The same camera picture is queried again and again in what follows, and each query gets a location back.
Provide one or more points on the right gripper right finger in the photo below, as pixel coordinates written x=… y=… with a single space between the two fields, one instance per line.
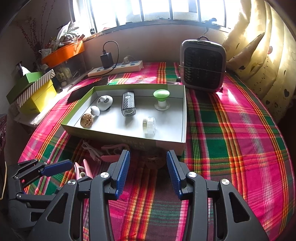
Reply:
x=177 y=175

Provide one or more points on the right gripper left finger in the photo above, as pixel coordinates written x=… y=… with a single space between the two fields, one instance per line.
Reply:
x=118 y=171

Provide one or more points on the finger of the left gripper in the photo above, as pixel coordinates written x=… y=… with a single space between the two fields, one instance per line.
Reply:
x=15 y=169
x=55 y=167

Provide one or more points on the pink folding clip holder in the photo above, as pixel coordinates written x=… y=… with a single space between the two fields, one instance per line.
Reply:
x=83 y=170

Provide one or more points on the small white cylindrical jar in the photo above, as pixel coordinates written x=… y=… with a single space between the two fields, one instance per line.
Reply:
x=149 y=125

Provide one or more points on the brown carved walnut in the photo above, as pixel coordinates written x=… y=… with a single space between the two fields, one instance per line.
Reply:
x=86 y=120

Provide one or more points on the black perforated speaker device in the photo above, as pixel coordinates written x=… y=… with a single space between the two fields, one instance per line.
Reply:
x=128 y=104

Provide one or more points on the small white mushroom object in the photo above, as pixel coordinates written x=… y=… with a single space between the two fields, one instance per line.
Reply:
x=95 y=111

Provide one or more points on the white round earbud case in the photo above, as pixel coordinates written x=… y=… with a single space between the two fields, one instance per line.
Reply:
x=104 y=102

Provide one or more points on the green mushroom shaped lamp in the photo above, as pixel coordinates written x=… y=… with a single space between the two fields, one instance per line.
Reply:
x=161 y=95

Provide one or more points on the dark patterned box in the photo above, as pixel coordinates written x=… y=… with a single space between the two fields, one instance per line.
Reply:
x=3 y=120

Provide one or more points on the green grey cardboard box tray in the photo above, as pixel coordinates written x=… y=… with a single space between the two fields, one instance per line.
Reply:
x=111 y=127

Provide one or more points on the yellow box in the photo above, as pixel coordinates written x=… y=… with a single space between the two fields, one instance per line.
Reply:
x=34 y=101

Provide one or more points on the black smartphone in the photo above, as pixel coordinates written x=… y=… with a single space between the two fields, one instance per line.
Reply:
x=79 y=93

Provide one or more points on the green box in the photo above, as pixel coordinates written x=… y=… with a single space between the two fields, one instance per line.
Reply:
x=22 y=84

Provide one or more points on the striped white box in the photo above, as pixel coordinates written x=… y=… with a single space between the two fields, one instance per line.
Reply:
x=34 y=87

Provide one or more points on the white power strip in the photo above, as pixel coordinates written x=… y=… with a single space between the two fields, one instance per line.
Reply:
x=133 y=66

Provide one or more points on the white plug adapter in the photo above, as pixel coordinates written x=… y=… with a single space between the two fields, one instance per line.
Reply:
x=127 y=59

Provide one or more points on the grey black portable heater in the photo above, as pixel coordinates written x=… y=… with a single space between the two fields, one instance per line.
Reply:
x=202 y=64

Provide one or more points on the orange tray shelf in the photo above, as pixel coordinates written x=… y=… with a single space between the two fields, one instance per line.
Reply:
x=63 y=54

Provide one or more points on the cream patterned curtain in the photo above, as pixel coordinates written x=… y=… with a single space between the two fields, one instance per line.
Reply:
x=261 y=51

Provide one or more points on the black charger with cable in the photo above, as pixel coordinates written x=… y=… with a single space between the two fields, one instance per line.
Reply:
x=107 y=61

